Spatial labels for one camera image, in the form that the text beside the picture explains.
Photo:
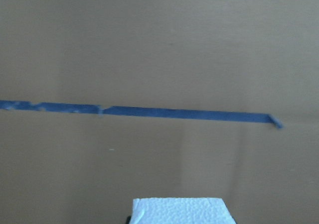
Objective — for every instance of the light blue foam cube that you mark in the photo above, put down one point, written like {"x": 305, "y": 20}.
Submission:
{"x": 180, "y": 211}

